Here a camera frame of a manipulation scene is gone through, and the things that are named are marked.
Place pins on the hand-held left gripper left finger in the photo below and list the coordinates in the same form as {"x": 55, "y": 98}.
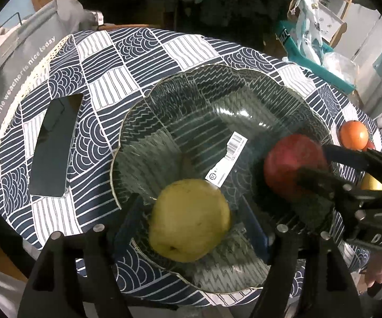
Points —
{"x": 128, "y": 222}

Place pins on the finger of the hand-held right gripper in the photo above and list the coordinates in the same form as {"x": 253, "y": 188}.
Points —
{"x": 323, "y": 182}
{"x": 350, "y": 157}

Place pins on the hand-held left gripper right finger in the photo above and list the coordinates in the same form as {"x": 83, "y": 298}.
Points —
{"x": 254, "y": 233}

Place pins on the large orange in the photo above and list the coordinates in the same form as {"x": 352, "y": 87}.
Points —
{"x": 353, "y": 135}

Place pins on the red apple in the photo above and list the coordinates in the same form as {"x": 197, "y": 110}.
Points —
{"x": 290, "y": 165}
{"x": 369, "y": 145}

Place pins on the green pear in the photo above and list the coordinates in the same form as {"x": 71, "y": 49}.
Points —
{"x": 187, "y": 220}
{"x": 371, "y": 183}

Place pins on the dark glass plate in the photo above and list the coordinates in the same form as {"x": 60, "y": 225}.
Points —
{"x": 194, "y": 112}

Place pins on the person's right hand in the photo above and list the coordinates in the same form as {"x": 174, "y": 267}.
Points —
{"x": 378, "y": 276}

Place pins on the teal plastic bin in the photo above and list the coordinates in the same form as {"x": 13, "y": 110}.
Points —
{"x": 330, "y": 73}

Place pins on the clear plastic bag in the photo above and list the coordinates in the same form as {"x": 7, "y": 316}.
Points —
{"x": 340, "y": 68}

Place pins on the black smartphone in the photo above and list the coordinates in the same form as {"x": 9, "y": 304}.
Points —
{"x": 55, "y": 145}

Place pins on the white storage box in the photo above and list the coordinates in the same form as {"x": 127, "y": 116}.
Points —
{"x": 331, "y": 23}

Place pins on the printed plastic bag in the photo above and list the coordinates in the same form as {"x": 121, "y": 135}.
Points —
{"x": 308, "y": 23}

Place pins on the navy white patterned tablecloth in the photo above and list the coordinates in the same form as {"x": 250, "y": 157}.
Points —
{"x": 111, "y": 56}

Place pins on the grey paper bag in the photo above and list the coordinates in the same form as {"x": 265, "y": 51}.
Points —
{"x": 15, "y": 66}

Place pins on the dark hanging coats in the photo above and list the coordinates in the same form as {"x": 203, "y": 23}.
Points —
{"x": 227, "y": 0}

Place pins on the grey garment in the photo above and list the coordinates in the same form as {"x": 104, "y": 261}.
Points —
{"x": 78, "y": 13}

